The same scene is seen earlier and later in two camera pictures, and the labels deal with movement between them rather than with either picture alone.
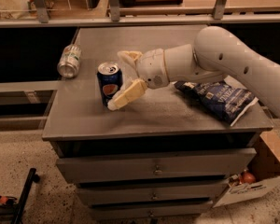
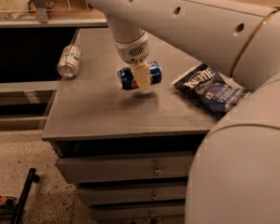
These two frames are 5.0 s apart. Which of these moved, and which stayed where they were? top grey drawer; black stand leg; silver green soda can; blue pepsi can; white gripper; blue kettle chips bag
Moved: blue pepsi can; white gripper
Stayed: silver green soda can; blue kettle chips bag; top grey drawer; black stand leg
